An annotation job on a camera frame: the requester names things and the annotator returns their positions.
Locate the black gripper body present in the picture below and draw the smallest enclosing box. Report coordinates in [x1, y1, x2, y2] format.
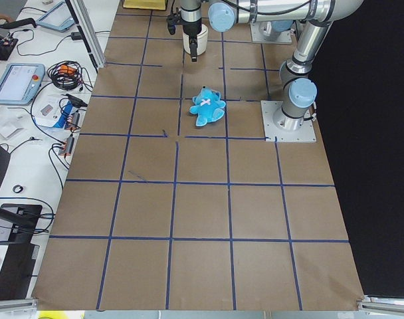
[183, 21, 202, 47]

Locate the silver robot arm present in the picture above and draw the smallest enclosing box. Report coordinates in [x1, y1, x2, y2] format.
[208, 0, 362, 132]

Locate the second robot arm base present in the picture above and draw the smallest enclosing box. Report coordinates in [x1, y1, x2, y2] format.
[250, 20, 294, 45]

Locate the white trash can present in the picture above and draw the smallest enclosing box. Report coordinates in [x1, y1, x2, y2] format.
[182, 24, 209, 56]

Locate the yellow box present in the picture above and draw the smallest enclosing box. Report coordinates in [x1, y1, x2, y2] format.
[122, 0, 167, 11]

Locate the blue plush teddy bear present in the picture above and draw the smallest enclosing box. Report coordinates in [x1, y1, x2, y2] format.
[189, 86, 226, 127]

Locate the black power adapter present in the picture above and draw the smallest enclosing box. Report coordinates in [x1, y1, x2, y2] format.
[70, 32, 83, 41]

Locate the upper teach pendant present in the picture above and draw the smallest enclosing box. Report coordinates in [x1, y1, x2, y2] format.
[35, 1, 75, 33]

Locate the white box with display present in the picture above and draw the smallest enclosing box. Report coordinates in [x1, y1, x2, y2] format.
[32, 94, 73, 128]

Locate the brown paper mat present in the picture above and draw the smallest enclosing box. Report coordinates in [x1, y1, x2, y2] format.
[33, 8, 363, 310]

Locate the orange grey connector module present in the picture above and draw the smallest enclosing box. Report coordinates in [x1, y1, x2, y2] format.
[58, 136, 75, 157]

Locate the teach pendant with screen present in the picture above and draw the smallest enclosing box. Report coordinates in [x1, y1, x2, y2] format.
[0, 63, 45, 106]

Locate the black electronics board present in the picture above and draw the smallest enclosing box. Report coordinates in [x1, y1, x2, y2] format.
[0, 38, 18, 60]

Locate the white paper envelope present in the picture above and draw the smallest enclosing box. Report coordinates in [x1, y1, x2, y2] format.
[0, 117, 24, 140]

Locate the black monitor stand base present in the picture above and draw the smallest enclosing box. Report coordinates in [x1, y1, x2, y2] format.
[0, 203, 42, 300]

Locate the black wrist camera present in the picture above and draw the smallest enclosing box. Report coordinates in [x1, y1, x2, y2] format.
[166, 9, 181, 35]

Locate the aluminium frame post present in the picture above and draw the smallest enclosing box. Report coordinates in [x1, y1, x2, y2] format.
[65, 0, 106, 72]

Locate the coiled black cable bundle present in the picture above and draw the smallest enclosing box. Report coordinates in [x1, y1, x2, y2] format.
[47, 60, 93, 93]

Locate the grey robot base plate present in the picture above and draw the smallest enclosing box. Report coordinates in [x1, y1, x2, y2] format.
[260, 100, 317, 143]

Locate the black handle tool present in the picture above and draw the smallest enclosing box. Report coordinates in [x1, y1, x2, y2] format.
[0, 18, 37, 30]

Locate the aluminium rail bottom left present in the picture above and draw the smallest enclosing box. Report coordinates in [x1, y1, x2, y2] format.
[0, 298, 38, 313]

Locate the aluminium rail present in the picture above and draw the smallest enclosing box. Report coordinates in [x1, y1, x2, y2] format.
[0, 298, 38, 313]
[357, 296, 404, 316]

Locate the aluminium rail bottom right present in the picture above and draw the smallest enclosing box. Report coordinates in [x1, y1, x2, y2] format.
[357, 296, 404, 316]

